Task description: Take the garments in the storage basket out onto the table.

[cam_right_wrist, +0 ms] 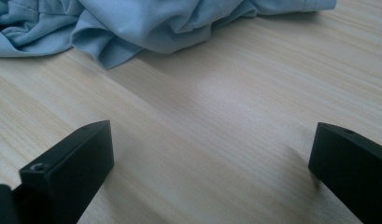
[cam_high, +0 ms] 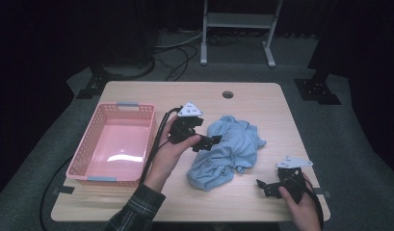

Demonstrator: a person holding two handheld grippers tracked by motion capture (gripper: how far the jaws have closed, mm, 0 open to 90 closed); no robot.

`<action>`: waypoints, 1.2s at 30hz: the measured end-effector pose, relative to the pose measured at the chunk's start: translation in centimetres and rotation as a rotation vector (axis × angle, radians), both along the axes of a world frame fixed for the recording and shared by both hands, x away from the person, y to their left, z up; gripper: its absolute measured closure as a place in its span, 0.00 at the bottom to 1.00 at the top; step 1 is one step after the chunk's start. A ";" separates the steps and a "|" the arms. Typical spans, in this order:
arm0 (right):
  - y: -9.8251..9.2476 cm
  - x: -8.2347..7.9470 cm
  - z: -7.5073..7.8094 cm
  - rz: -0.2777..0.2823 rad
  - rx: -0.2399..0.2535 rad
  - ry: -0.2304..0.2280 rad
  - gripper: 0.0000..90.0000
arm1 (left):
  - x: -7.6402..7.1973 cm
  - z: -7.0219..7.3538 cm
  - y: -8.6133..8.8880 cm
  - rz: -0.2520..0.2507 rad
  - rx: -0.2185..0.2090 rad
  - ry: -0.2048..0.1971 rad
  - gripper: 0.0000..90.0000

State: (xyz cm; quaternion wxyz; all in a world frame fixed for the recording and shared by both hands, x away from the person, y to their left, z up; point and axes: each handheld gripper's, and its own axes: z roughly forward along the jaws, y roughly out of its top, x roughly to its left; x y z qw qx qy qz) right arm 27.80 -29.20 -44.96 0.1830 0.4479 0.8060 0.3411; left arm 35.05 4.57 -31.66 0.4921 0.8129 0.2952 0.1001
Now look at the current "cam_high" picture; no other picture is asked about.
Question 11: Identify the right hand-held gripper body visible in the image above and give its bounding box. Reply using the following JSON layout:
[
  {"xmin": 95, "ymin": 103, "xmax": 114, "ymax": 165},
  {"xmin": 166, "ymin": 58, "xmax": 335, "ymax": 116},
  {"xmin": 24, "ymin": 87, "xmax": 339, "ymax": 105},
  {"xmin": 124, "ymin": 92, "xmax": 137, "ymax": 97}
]
[{"xmin": 275, "ymin": 155, "xmax": 314, "ymax": 204}]

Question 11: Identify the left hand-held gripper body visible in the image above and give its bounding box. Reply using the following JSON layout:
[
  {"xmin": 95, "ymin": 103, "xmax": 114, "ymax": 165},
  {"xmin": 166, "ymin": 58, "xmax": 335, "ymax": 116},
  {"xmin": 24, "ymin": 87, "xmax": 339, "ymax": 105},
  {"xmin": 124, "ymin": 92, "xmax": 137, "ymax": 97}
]
[{"xmin": 168, "ymin": 101, "xmax": 205, "ymax": 145}]

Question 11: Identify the light blue shirt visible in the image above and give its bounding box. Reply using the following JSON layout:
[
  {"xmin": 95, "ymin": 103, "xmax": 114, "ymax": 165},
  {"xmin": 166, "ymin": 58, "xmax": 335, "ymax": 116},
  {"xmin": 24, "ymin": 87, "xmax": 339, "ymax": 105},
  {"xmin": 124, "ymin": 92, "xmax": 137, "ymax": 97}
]
[{"xmin": 185, "ymin": 115, "xmax": 268, "ymax": 193}]

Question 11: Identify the pink plastic basket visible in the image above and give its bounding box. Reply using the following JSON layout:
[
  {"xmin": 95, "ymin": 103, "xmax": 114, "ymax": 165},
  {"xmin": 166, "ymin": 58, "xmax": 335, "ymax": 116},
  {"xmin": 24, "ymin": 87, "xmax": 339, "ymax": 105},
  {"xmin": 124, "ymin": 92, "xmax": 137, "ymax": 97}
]
[{"xmin": 65, "ymin": 101, "xmax": 158, "ymax": 188}]

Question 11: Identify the person's right hand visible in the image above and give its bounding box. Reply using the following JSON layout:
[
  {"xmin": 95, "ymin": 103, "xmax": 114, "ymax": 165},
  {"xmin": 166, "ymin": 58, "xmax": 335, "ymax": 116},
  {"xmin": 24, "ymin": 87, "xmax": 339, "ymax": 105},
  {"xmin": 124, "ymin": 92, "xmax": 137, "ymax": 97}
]
[{"xmin": 277, "ymin": 172, "xmax": 323, "ymax": 231}]

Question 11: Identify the person's left hand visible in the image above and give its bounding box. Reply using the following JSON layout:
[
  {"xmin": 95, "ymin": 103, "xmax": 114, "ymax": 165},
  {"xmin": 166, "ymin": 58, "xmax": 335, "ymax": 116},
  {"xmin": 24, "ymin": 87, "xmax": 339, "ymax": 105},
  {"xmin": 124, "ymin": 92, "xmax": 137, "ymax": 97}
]
[{"xmin": 143, "ymin": 115, "xmax": 202, "ymax": 194}]

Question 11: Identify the black tape strip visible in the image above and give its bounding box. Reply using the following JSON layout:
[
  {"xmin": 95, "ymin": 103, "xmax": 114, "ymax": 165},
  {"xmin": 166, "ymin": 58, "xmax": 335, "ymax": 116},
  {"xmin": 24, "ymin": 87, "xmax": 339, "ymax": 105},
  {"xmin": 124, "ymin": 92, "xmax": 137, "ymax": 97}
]
[
  {"xmin": 51, "ymin": 185, "xmax": 75, "ymax": 195},
  {"xmin": 312, "ymin": 188, "xmax": 332, "ymax": 198}
]

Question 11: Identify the white metal stand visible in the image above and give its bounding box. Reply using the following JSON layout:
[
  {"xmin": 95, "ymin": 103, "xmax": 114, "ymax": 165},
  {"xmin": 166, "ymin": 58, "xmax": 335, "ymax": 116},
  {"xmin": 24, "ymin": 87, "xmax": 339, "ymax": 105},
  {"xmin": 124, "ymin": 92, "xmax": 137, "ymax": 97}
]
[{"xmin": 199, "ymin": 0, "xmax": 284, "ymax": 68}]

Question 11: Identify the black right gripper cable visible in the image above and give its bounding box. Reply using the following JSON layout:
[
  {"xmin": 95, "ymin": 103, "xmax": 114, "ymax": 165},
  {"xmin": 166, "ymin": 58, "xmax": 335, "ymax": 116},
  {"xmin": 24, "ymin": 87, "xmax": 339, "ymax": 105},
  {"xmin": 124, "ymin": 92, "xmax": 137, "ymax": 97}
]
[{"xmin": 292, "ymin": 174, "xmax": 325, "ymax": 229}]

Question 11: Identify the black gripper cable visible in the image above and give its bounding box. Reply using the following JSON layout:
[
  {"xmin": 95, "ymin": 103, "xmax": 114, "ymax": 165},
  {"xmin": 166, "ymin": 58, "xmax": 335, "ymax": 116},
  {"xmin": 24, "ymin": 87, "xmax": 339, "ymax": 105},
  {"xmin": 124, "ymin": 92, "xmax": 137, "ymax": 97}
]
[
  {"xmin": 292, "ymin": 174, "xmax": 325, "ymax": 229},
  {"xmin": 139, "ymin": 106, "xmax": 183, "ymax": 186}
]

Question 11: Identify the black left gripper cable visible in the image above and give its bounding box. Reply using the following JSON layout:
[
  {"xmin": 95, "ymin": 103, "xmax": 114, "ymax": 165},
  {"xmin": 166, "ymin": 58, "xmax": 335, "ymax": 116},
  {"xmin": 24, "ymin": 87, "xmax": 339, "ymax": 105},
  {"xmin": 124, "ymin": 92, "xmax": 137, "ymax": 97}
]
[{"xmin": 139, "ymin": 106, "xmax": 183, "ymax": 186}]

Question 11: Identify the bundle of floor cables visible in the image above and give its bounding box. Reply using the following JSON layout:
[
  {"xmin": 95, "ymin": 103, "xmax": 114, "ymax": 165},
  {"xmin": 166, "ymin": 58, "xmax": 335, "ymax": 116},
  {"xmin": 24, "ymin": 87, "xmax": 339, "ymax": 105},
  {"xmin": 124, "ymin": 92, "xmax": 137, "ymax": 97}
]
[{"xmin": 153, "ymin": 29, "xmax": 206, "ymax": 82}]

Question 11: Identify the black floor base plate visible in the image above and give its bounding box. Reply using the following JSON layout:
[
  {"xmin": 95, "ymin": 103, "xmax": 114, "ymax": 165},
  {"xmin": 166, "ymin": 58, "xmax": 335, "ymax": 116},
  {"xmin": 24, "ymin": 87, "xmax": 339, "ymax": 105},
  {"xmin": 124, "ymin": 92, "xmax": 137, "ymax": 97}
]
[
  {"xmin": 75, "ymin": 66, "xmax": 123, "ymax": 100},
  {"xmin": 293, "ymin": 78, "xmax": 342, "ymax": 106}
]

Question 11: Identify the black floor cable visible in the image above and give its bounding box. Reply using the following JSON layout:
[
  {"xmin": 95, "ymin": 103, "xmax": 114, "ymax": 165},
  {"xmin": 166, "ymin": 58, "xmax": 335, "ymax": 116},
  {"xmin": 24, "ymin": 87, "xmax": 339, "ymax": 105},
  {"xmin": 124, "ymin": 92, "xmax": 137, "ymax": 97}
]
[{"xmin": 39, "ymin": 155, "xmax": 73, "ymax": 231}]

